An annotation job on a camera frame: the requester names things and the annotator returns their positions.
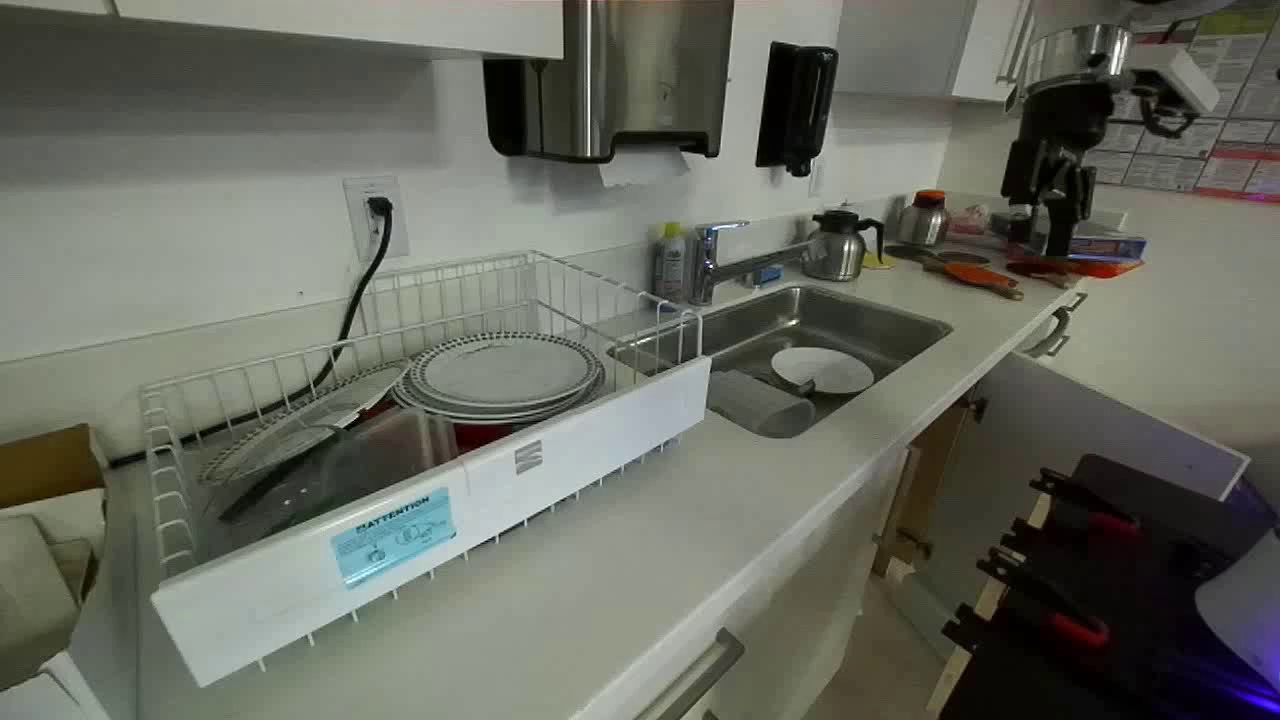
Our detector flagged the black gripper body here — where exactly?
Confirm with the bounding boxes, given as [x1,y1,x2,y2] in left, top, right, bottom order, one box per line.
[999,127,1104,222]

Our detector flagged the translucent plastic container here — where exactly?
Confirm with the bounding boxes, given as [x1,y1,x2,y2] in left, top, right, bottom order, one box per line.
[708,367,819,441]

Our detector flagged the stainless steel sink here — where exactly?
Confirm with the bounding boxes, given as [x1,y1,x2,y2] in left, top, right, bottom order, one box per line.
[610,280,959,442]

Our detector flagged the stack of books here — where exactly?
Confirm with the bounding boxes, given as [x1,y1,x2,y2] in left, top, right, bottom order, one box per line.
[992,211,1154,280]

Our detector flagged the jar with red lid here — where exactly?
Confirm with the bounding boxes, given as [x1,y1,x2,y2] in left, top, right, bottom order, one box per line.
[891,188,951,253]

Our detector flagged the white upper cabinet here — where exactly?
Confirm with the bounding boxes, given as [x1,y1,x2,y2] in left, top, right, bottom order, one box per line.
[838,0,1041,107]
[0,0,568,65]

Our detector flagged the white open cabinet door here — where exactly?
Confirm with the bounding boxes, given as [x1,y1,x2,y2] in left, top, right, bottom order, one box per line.
[917,353,1258,633]

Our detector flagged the steel coffee carafe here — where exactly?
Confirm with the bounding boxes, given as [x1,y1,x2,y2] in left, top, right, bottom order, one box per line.
[801,204,890,286]

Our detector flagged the black soap dispenser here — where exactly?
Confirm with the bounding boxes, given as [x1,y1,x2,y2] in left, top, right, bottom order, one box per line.
[751,41,843,180]

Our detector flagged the chrome faucet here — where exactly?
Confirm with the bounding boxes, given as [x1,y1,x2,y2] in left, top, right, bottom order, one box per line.
[684,215,838,308]

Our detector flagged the black cart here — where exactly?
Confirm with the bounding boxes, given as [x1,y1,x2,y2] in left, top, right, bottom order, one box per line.
[936,451,1280,720]

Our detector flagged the white paper towel sheet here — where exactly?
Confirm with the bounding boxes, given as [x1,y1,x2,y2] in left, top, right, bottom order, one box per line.
[592,141,692,193]

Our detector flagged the steel paper towel dispenser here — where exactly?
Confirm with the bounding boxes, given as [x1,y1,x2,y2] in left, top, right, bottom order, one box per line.
[480,0,742,168]

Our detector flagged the white drain tray blue label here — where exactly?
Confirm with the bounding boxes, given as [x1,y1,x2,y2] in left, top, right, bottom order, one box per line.
[149,355,718,691]

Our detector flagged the grey round plate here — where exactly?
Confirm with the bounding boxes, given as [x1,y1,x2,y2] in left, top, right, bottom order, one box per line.
[395,332,612,426]

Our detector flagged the red bowl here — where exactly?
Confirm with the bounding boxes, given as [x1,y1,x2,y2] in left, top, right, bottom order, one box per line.
[451,417,539,455]

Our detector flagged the black pan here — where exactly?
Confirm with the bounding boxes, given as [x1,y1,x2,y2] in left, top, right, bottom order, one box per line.
[213,407,448,531]

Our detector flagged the glass pot lid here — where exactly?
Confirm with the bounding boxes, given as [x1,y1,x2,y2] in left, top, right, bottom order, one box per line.
[205,364,414,491]

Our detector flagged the brown cardboard box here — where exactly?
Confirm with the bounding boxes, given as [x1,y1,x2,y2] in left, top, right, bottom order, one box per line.
[0,418,113,513]

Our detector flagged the beige box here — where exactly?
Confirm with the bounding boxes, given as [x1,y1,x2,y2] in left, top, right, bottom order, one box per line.
[0,483,113,691]

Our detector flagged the orange handled tool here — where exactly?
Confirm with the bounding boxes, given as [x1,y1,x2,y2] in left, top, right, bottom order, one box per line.
[922,253,1030,305]

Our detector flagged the metal cabinet handle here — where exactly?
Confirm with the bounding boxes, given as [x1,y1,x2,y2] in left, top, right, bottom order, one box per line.
[1025,286,1093,364]

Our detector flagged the wall posters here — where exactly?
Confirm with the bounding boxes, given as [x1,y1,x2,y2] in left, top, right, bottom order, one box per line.
[1072,0,1280,206]

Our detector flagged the black clamp red handle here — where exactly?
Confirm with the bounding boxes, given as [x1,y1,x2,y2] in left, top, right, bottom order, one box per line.
[1030,463,1150,542]
[942,582,1118,665]
[975,517,1136,611]

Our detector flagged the metal drawer handle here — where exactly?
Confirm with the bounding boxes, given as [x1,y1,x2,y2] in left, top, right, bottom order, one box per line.
[636,626,750,720]

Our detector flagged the white wire dish rack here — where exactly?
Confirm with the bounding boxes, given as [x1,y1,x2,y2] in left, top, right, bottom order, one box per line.
[133,249,718,672]

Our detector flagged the white wall outlet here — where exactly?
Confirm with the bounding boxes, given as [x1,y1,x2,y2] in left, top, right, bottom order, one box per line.
[342,173,414,262]

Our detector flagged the black power cable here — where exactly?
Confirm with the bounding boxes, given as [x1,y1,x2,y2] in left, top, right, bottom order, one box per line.
[104,193,399,470]

